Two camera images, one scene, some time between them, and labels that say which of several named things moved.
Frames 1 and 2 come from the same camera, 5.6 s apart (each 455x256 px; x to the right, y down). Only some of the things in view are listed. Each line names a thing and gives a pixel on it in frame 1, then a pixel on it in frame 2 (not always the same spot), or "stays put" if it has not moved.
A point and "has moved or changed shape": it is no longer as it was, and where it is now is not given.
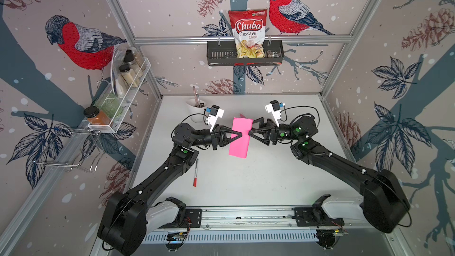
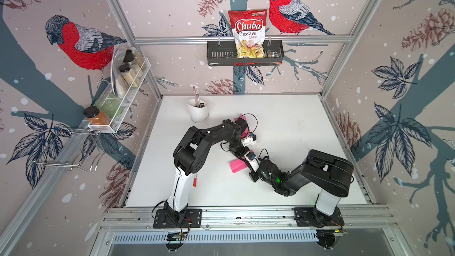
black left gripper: [217, 137] -> [239, 154]
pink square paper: [239, 146] has moved or changed shape
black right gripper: [274, 133] -> [252, 176]
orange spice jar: [96, 117] stays put
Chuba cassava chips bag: [249, 27] stays put
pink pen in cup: [195, 96] stays put
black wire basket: [223, 53] stays put
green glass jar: [109, 103] stays put
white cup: [196, 113] stays put
